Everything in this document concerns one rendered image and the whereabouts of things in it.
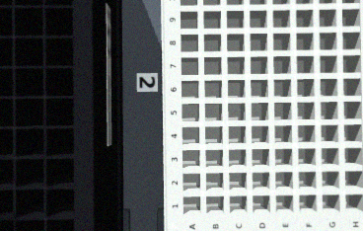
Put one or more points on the white well plate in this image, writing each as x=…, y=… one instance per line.
x=253, y=94

